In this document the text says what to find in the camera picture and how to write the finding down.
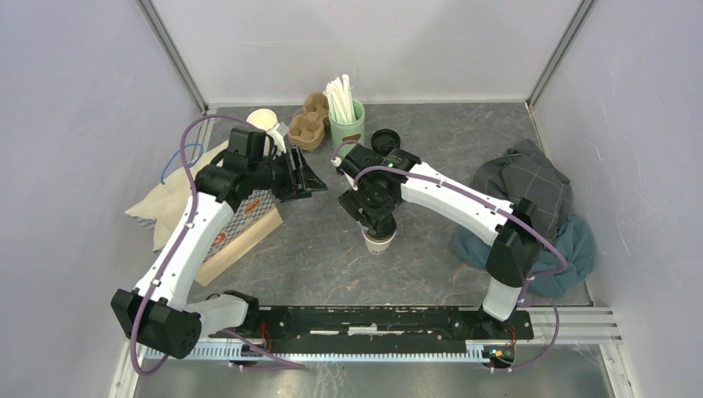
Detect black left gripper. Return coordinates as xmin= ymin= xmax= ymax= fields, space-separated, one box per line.
xmin=250 ymin=145 xmax=327 ymax=203

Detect white paper coffee cup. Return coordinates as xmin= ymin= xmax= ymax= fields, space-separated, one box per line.
xmin=362 ymin=228 xmax=397 ymax=255

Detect black plastic cup lid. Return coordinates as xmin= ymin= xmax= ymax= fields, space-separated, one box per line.
xmin=365 ymin=215 xmax=397 ymax=241

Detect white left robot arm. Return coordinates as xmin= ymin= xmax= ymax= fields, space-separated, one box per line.
xmin=110 ymin=127 xmax=327 ymax=366

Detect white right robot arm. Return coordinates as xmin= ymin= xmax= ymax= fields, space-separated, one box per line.
xmin=332 ymin=142 xmax=548 ymax=338

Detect checkered paper takeout bag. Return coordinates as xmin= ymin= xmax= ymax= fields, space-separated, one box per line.
xmin=125 ymin=169 xmax=283 ymax=287

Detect brown cardboard cup carrier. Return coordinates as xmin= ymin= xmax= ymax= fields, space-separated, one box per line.
xmin=288 ymin=92 xmax=329 ymax=152

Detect black spare cup lid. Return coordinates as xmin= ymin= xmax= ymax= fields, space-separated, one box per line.
xmin=371 ymin=129 xmax=401 ymax=157

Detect green straw holder cup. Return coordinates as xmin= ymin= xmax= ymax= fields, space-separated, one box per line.
xmin=328 ymin=99 xmax=366 ymax=158

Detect stack of white paper cups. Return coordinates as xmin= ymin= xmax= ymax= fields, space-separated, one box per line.
xmin=246 ymin=109 xmax=278 ymax=158

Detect white paper-wrapped straws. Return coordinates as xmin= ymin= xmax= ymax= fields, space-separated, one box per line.
xmin=323 ymin=74 xmax=357 ymax=124

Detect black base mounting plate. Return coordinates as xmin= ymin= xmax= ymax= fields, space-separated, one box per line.
xmin=234 ymin=305 xmax=535 ymax=355

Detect grey checked cloth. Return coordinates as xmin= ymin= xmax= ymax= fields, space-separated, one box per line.
xmin=470 ymin=138 xmax=573 ymax=242

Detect teal blue cloth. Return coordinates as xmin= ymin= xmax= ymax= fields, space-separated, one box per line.
xmin=453 ymin=214 xmax=596 ymax=299

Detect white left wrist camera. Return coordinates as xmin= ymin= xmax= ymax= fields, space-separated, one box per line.
xmin=266 ymin=122 xmax=289 ymax=158

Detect aluminium frame rail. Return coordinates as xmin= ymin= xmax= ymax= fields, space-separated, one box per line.
xmin=109 ymin=300 xmax=631 ymax=397

